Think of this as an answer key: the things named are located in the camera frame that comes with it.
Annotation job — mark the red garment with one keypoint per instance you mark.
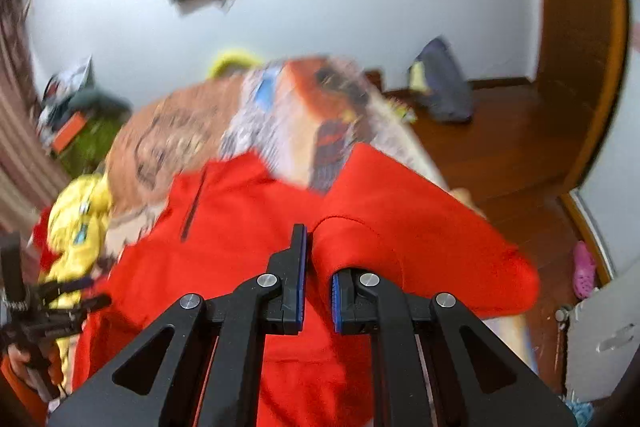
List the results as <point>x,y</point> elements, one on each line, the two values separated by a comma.
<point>400,227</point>

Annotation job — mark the person's left hand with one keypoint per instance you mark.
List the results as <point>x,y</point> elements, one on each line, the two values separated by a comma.
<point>22,359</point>

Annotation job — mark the printed bed sheet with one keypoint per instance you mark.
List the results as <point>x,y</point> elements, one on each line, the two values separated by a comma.
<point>200,132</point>

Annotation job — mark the pink shoe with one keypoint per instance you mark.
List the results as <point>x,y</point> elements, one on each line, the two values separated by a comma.
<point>583,269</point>

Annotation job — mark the green cloth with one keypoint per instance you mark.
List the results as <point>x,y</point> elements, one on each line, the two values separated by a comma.
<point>97,144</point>

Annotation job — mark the striped curtain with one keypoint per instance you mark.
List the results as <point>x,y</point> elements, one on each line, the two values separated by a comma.
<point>22,117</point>

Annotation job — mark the wooden door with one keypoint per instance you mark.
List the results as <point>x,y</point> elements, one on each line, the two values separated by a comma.
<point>580,47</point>

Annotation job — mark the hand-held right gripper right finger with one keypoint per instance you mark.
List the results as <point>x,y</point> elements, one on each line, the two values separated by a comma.
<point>336,302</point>

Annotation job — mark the pile of clothes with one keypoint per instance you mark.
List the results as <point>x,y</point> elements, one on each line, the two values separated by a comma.
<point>75,97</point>

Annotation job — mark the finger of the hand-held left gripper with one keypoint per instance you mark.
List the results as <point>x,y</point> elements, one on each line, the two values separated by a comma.
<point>70,287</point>
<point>85,304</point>

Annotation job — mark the white cabinet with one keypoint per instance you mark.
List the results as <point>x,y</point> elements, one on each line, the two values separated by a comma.
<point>600,337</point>

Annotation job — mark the blue grey bag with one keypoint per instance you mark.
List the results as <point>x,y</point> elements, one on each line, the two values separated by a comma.
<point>442,82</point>

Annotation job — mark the orange box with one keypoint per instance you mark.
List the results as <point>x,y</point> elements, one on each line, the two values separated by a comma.
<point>67,132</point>

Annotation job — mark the yellow pillow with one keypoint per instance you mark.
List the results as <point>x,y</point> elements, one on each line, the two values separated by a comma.
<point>232,61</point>

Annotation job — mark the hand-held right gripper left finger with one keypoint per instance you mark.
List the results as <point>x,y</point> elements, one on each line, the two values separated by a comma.
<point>299,287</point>

